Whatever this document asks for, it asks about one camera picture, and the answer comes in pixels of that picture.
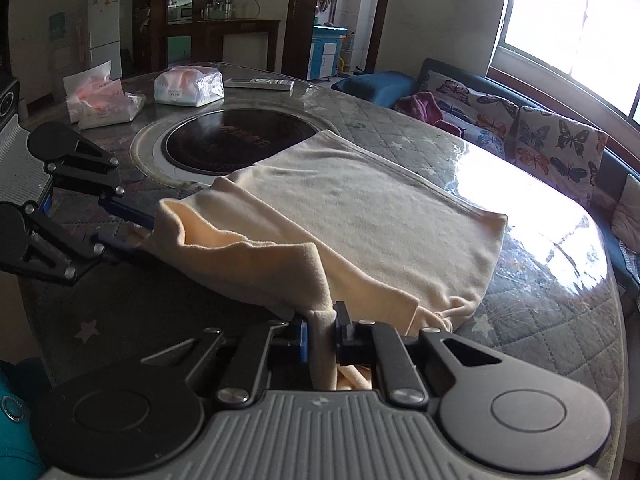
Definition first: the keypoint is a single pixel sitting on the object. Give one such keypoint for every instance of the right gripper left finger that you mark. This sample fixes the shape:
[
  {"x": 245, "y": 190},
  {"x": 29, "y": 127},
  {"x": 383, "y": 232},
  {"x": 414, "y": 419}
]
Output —
[{"x": 265, "y": 349}]

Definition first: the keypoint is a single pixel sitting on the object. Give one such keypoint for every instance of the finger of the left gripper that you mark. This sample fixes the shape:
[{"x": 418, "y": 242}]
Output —
[
  {"x": 116, "y": 250},
  {"x": 120, "y": 208}
]

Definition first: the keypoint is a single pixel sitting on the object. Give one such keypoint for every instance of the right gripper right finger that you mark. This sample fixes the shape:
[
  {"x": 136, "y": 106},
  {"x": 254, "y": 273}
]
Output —
[{"x": 378, "y": 346}]

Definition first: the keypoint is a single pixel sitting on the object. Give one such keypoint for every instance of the cream beige garment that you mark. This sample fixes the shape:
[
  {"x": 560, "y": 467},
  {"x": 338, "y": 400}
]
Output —
[{"x": 327, "y": 221}]

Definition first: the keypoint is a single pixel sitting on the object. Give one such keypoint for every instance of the opened pink tissue pack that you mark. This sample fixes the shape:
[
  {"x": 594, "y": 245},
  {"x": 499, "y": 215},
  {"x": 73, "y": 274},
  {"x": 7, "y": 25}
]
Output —
[{"x": 94, "y": 99}]

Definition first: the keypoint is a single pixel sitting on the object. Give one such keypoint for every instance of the black round induction cooktop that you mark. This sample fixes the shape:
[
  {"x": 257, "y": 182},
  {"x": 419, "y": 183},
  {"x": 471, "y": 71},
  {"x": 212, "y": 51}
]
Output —
[{"x": 228, "y": 140}]

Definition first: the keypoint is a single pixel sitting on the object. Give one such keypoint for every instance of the sealed tissue pack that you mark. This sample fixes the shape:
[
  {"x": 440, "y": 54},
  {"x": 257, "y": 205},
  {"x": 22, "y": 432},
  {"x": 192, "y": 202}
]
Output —
[{"x": 189, "y": 85}]

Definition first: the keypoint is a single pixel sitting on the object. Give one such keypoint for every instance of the teal bag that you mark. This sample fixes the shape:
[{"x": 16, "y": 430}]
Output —
[{"x": 20, "y": 458}]

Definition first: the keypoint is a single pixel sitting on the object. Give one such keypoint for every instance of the white refrigerator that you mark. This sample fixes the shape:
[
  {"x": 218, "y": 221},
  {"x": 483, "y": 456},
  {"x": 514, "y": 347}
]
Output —
[{"x": 103, "y": 25}]

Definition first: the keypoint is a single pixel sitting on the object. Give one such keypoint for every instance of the grey remote control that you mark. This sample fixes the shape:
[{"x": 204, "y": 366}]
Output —
[{"x": 266, "y": 84}]

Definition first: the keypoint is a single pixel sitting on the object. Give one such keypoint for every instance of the dark wooden counter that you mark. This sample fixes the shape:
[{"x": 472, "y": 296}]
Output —
[{"x": 207, "y": 39}]

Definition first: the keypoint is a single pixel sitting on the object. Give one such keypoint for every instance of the dark wooden shelf cabinet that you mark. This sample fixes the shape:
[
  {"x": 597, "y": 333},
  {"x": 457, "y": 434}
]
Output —
[{"x": 149, "y": 18}]

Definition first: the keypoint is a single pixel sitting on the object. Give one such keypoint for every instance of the magenta cloth on sofa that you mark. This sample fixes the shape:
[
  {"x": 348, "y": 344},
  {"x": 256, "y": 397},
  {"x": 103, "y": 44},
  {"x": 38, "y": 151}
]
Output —
[{"x": 422, "y": 106}]

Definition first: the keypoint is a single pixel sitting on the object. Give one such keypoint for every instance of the blue white small cabinet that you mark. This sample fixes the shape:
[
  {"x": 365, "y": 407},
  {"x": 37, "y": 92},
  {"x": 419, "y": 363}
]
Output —
[{"x": 326, "y": 44}]

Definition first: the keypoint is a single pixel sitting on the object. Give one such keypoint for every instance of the blue corner sofa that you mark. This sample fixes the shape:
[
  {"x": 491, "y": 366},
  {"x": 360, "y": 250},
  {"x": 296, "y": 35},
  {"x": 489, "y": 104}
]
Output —
[{"x": 386, "y": 88}]

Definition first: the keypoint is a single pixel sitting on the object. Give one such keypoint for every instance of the long butterfly cushion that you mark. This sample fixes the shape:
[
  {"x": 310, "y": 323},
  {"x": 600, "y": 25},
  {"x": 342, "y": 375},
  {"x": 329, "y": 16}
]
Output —
[{"x": 484, "y": 119}]

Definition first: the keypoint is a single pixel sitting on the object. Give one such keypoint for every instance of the square butterfly cushion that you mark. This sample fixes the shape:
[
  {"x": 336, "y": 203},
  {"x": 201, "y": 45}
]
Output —
[{"x": 560, "y": 152}]

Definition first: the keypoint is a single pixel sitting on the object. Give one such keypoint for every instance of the grey plain cushion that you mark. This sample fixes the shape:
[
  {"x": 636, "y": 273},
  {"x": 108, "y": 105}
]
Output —
[{"x": 626, "y": 217}]

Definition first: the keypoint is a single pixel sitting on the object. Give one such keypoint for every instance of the window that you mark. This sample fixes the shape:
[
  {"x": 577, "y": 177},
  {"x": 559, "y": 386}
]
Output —
[{"x": 592, "y": 43}]

